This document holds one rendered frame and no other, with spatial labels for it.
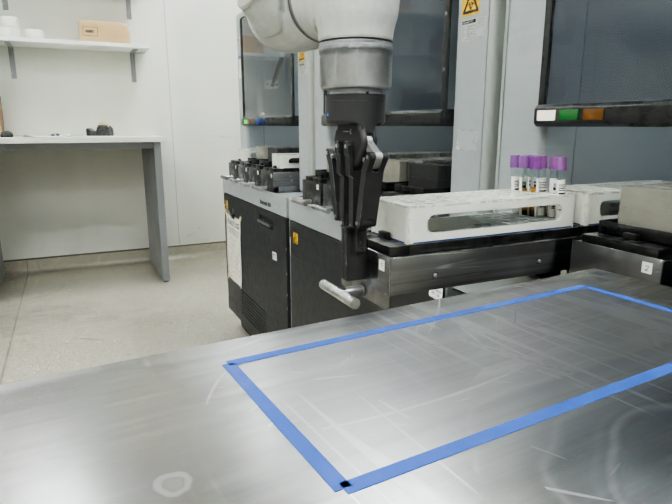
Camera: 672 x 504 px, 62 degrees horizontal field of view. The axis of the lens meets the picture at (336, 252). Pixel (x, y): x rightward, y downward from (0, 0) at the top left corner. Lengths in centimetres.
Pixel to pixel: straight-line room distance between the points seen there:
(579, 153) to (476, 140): 19
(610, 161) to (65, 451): 102
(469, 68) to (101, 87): 326
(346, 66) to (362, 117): 6
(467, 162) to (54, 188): 335
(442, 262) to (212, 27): 371
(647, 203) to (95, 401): 73
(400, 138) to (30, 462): 166
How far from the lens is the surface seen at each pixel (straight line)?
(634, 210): 88
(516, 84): 106
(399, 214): 72
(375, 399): 31
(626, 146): 117
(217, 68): 428
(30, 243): 421
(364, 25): 68
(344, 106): 68
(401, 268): 69
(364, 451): 27
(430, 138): 192
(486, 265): 77
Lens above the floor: 96
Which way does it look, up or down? 13 degrees down
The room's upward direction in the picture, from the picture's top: straight up
